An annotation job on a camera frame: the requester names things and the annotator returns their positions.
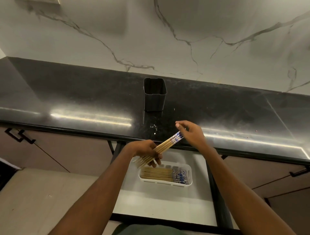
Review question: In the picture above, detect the person's right hand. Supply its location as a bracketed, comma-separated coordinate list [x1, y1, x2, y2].
[175, 120, 214, 152]

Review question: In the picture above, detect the beige cabinet door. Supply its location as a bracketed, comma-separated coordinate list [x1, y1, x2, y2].
[218, 155, 310, 195]
[0, 126, 115, 174]

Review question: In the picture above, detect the person's left hand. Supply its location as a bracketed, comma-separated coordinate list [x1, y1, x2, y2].
[125, 140, 163, 168]

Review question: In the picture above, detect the person's right forearm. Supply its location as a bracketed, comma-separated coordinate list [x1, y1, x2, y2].
[203, 146, 297, 235]

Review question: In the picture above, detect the row of patterned chopsticks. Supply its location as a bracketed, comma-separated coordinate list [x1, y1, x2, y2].
[140, 168, 189, 184]

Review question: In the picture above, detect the white plastic basket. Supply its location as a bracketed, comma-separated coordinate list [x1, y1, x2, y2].
[138, 161, 193, 186]

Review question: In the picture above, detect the white table with black frame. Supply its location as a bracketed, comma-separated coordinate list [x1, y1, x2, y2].
[108, 141, 235, 230]

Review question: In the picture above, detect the person's left forearm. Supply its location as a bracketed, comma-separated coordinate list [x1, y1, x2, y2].
[48, 145, 144, 235]

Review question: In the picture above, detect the black cabinet handle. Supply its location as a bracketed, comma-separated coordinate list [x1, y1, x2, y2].
[289, 169, 310, 178]
[16, 130, 36, 145]
[5, 128, 19, 141]

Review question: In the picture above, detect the bundle of bamboo chopsticks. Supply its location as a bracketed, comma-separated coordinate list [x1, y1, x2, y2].
[133, 132, 184, 169]

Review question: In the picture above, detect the black square utensil holder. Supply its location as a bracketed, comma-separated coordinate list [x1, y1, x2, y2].
[143, 78, 168, 112]

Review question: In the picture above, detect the green clothing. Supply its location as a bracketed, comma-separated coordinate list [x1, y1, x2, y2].
[112, 223, 188, 235]

